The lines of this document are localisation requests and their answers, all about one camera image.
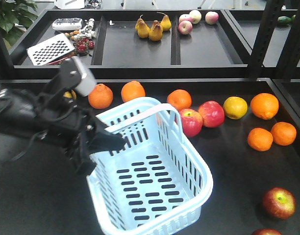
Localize red yellow apple front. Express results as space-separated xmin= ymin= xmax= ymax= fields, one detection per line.
xmin=251 ymin=228 xmax=282 ymax=235

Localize small orange left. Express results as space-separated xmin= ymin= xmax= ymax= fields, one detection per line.
xmin=247 ymin=127 xmax=273 ymax=152

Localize green avocado one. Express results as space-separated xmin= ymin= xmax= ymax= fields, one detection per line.
xmin=277 ymin=16 xmax=292 ymax=25

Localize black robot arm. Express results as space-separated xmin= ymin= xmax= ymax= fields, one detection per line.
xmin=0 ymin=56 xmax=125 ymax=175

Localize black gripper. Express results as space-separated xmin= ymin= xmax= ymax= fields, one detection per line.
xmin=32 ymin=58 xmax=126 ymax=175

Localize black upper display tray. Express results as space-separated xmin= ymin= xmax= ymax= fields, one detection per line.
xmin=10 ymin=9 xmax=263 ymax=79

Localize red yellow apple middle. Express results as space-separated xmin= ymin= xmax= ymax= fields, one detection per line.
xmin=262 ymin=187 xmax=296 ymax=220

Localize wooden black produce stand left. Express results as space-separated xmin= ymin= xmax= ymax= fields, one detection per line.
xmin=0 ymin=78 xmax=300 ymax=235

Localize orange back row right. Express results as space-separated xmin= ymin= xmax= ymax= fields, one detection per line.
xmin=121 ymin=80 xmax=146 ymax=102

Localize orange behind red apples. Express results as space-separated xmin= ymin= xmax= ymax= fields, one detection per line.
xmin=167 ymin=89 xmax=192 ymax=111

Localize brown pear two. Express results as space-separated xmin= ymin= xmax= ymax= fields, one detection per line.
xmin=149 ymin=24 xmax=163 ymax=42

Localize small orange right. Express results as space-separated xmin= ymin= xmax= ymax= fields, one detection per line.
xmin=271 ymin=122 xmax=297 ymax=146

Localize large red apple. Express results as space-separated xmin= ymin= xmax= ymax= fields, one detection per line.
xmin=179 ymin=109 xmax=203 ymax=138
xmin=198 ymin=100 xmax=225 ymax=128

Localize light blue plastic basket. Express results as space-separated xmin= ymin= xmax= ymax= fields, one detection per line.
xmin=87 ymin=97 xmax=213 ymax=235

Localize red yellow apple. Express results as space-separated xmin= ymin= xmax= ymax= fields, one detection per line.
xmin=262 ymin=187 xmax=296 ymax=220
xmin=251 ymin=228 xmax=282 ymax=235

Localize orange row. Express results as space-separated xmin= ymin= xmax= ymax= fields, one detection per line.
xmin=88 ymin=83 xmax=113 ymax=109
xmin=121 ymin=80 xmax=146 ymax=102

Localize small orange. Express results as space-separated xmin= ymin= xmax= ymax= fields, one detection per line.
xmin=271 ymin=122 xmax=297 ymax=146
xmin=247 ymin=127 xmax=273 ymax=152

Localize yellow round citrus fruit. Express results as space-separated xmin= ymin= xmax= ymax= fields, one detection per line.
xmin=223 ymin=96 xmax=248 ymax=120

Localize large red apple left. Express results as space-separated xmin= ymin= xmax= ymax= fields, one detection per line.
xmin=179 ymin=109 xmax=203 ymax=138

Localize large orange with nub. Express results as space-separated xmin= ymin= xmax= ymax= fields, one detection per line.
xmin=250 ymin=93 xmax=279 ymax=120

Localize brown pear four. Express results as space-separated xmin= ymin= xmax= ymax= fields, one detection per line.
xmin=157 ymin=12 xmax=172 ymax=31

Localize white perforated grater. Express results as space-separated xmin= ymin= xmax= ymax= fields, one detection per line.
xmin=27 ymin=33 xmax=75 ymax=66

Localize potted green plant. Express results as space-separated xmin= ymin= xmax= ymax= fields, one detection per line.
xmin=0 ymin=0 xmax=38 ymax=46

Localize orange back row left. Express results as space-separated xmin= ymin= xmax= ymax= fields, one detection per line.
xmin=88 ymin=83 xmax=113 ymax=109

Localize pale pink apple upper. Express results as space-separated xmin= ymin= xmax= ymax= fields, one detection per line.
xmin=189 ymin=10 xmax=202 ymax=24

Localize brown pear one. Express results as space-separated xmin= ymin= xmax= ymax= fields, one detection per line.
xmin=135 ymin=15 xmax=150 ymax=39

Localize pink apple upper tray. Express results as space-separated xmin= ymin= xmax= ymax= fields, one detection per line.
xmin=178 ymin=21 xmax=193 ymax=35

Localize pink apple behind post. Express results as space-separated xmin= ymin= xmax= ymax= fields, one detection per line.
xmin=205 ymin=11 xmax=219 ymax=25

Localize yellow-green pear-apple front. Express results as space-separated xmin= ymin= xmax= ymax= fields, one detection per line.
xmin=63 ymin=90 xmax=77 ymax=99

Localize large red apple right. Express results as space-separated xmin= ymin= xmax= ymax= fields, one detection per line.
xmin=198 ymin=100 xmax=225 ymax=128

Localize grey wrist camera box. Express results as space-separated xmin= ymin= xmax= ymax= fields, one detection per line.
xmin=72 ymin=56 xmax=96 ymax=97

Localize black shelf upright post right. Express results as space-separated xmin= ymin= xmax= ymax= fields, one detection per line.
xmin=275 ymin=4 xmax=300 ymax=80

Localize black shelf upright post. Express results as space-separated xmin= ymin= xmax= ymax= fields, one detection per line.
xmin=275 ymin=4 xmax=300 ymax=80
xmin=247 ymin=0 xmax=284 ymax=80

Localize brown pear three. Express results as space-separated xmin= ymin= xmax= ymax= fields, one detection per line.
xmin=150 ymin=20 xmax=160 ymax=30

